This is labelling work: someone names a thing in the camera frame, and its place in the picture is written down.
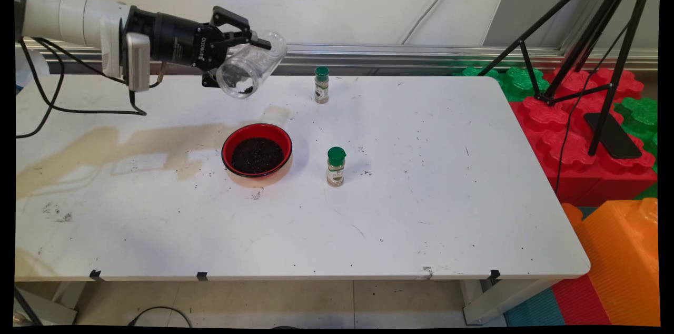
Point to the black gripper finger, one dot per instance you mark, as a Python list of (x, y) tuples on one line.
[(211, 78), (234, 26)]

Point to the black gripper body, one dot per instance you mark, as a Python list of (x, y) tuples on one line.
[(179, 39)]

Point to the black seeds heap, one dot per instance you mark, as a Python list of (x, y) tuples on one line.
[(258, 156), (245, 89)]

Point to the clear plastic jar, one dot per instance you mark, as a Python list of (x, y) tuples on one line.
[(263, 60)]

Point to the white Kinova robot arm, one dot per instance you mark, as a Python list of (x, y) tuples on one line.
[(68, 18)]

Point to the red bowl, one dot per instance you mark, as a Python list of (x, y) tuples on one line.
[(229, 139)]

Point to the green-capped spice bottle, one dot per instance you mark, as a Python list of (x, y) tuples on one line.
[(335, 170), (321, 86)]

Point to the black tape piece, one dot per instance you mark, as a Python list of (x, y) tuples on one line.
[(202, 276), (494, 276), (96, 274)]

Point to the white table leg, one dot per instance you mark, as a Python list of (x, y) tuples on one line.
[(58, 310), (489, 302)]

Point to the green foam block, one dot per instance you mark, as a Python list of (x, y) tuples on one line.
[(640, 113), (518, 84)]

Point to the black tripod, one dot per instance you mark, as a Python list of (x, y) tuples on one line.
[(625, 49)]

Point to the black flat plate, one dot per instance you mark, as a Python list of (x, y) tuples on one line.
[(613, 139)]

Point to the teal floor mat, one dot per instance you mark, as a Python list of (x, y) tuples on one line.
[(537, 310)]

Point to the red floor mat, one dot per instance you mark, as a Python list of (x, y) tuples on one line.
[(579, 302)]

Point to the orange foam block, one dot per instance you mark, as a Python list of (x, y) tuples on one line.
[(621, 260)]

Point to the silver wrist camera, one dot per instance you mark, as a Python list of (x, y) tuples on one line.
[(138, 62)]

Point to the aluminium wall rail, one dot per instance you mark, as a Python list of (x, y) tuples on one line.
[(395, 55)]

